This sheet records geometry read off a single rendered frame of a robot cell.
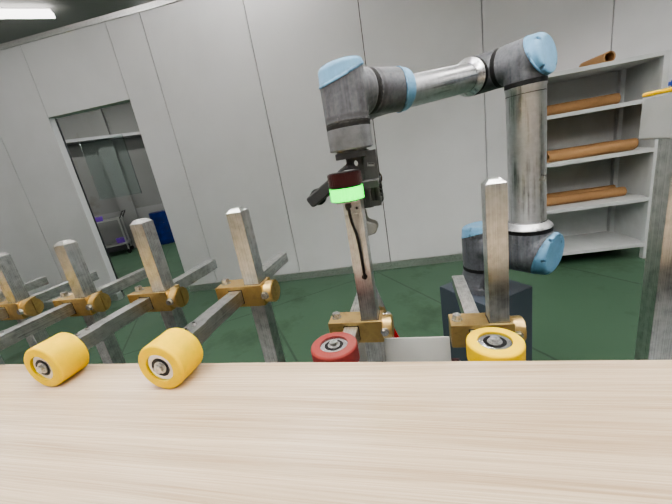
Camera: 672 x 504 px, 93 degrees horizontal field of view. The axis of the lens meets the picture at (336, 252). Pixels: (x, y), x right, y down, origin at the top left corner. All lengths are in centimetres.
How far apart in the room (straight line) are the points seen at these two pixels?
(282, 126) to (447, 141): 158
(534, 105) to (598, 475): 98
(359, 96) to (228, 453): 60
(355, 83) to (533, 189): 74
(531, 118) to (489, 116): 223
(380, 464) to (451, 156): 308
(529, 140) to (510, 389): 86
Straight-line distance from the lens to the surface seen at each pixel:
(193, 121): 372
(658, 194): 73
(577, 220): 382
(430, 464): 39
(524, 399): 46
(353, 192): 55
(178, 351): 56
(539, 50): 118
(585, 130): 372
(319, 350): 55
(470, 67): 120
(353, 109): 66
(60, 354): 75
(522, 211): 122
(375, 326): 68
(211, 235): 378
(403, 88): 75
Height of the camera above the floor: 120
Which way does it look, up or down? 16 degrees down
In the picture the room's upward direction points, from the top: 10 degrees counter-clockwise
